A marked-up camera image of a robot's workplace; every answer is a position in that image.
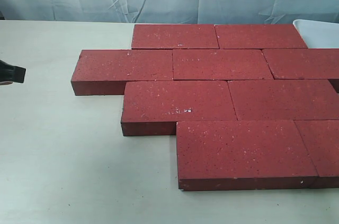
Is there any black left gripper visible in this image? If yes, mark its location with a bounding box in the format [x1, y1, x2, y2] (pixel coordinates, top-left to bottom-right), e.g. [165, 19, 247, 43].
[0, 60, 26, 86]

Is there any long red brick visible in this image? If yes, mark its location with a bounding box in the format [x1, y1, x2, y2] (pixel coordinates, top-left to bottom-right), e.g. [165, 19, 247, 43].
[71, 49, 173, 96]

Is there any red brick with white specks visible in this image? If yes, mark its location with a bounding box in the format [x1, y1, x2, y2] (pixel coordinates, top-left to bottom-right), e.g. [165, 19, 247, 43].
[121, 80, 237, 136]

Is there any red brick with groove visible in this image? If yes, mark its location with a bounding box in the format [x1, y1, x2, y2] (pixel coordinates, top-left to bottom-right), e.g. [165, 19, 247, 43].
[173, 49, 273, 80]

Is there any back left red brick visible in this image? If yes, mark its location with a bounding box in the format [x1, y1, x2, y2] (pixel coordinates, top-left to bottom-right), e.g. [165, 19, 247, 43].
[131, 24, 219, 49]

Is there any front large red brick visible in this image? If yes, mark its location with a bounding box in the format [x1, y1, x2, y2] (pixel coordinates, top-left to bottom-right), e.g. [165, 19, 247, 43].
[176, 120, 318, 191]

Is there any back right red brick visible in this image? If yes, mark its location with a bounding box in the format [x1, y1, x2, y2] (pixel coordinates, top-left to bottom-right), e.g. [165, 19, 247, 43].
[215, 24, 307, 49]

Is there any second row right brick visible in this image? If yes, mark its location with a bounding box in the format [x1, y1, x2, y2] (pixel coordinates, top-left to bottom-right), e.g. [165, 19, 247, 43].
[262, 49, 339, 92]

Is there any third row red brick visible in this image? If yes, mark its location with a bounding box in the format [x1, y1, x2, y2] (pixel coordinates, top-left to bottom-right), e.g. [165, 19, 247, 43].
[228, 79, 338, 120]

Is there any front right red brick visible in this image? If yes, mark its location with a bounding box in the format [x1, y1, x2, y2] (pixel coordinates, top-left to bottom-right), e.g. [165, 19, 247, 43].
[295, 120, 338, 189]

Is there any white plastic tray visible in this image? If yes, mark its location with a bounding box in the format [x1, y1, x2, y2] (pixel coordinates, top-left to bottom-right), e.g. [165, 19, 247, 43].
[293, 19, 339, 49]

